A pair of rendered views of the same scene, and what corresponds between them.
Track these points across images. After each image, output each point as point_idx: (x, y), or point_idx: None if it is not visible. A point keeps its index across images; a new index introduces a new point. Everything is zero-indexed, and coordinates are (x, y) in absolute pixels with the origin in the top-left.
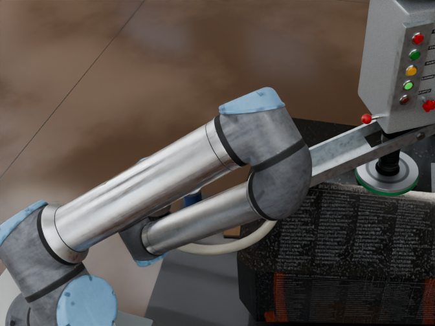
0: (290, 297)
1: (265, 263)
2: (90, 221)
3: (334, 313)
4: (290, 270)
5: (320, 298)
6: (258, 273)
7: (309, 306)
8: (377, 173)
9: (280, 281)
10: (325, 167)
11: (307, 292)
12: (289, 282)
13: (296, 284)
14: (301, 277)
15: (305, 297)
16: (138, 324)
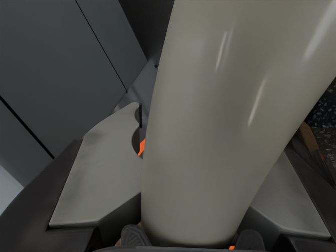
0: (297, 134)
1: (331, 140)
2: None
3: (301, 155)
4: (333, 169)
5: (310, 160)
6: (309, 129)
7: (296, 140)
8: None
9: (310, 143)
10: None
11: (311, 156)
12: (313, 151)
13: (315, 156)
14: (327, 172)
15: (304, 148)
16: (7, 195)
